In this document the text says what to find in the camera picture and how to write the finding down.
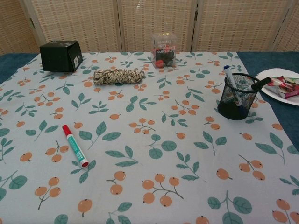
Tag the black mesh pen holder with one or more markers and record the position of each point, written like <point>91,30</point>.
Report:
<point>225,110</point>

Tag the red cap marker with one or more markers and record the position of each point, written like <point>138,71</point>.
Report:
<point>74,144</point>

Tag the blue cap white marker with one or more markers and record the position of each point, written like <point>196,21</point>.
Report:
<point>229,74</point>

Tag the black marker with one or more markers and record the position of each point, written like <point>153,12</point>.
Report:
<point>261,84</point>

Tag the floral fruit-print tablecloth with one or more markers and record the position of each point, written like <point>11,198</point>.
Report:
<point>149,151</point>

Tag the clear plastic capsule box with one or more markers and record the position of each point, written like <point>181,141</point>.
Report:
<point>163,53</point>

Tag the woven folding screen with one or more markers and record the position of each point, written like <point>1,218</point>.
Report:
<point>149,23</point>

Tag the black cardboard box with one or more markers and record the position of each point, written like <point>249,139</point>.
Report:
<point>56,56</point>

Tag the white paper plate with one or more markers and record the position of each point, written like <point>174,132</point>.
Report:
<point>264,79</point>

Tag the blue table cover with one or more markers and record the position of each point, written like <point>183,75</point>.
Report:
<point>259,60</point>

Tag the red white snack packet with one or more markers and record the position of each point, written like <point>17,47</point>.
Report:
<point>278,85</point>

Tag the green snack packet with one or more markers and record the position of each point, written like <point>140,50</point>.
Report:
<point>293,80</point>

